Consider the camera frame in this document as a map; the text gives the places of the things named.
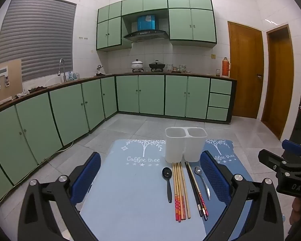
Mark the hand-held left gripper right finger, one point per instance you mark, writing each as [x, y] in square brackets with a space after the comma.
[214, 178]

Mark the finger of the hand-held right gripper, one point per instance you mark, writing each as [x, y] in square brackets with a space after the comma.
[292, 145]
[269, 159]

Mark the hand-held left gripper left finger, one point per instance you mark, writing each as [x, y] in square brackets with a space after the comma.
[86, 178]

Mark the black chopstick with red band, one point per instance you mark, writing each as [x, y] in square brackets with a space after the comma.
[197, 188]
[193, 188]

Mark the black plastic spoon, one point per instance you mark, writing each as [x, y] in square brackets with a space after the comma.
[167, 172]

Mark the white two-compartment utensil holder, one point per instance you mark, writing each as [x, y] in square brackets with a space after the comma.
[175, 145]

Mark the person's right hand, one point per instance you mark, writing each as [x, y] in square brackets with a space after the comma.
[295, 213]

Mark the metal spoon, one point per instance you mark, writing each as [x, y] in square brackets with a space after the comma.
[198, 170]

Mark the dark blue tree-print placemat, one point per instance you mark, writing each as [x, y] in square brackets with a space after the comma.
[225, 146]

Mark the light blue tree-print placemat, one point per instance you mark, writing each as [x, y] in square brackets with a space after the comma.
[130, 193]

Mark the green drawer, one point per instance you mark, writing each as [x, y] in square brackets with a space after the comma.
[217, 113]
[219, 100]
[220, 86]

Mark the brown wooden door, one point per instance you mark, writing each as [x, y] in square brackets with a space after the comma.
[244, 67]
[278, 80]

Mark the long green base cabinet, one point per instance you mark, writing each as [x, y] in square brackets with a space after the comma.
[35, 123]

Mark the glass jar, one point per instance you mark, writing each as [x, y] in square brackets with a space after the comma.
[218, 72]

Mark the dark rag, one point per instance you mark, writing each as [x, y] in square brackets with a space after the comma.
[37, 89]

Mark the orange thermos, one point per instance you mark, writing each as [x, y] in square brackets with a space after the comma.
[225, 67]

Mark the clear plastic bottles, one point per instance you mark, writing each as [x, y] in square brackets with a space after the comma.
[74, 75]

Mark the green base cabinet with drawers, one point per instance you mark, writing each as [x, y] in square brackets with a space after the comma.
[150, 95]

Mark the grey rag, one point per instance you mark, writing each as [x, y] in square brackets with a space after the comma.
[21, 94]

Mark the small metal kettle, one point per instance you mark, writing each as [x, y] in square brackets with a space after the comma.
[99, 69]

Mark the stack of bowls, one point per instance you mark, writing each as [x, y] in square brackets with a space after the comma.
[182, 67]
[169, 67]

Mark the chrome kitchen faucet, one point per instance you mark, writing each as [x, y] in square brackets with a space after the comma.
[61, 62]

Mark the white lidded pot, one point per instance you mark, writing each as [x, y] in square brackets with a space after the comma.
[137, 64]

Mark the black wok with lid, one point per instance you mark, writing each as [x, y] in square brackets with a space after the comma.
[156, 65]

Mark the white rectangular device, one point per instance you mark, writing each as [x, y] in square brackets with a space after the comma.
[1, 71]

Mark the grey window blind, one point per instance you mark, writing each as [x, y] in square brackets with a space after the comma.
[37, 37]

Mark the black range hood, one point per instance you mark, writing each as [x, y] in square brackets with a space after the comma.
[145, 34]

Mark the small green wall cabinet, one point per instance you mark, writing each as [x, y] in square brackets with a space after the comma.
[143, 3]

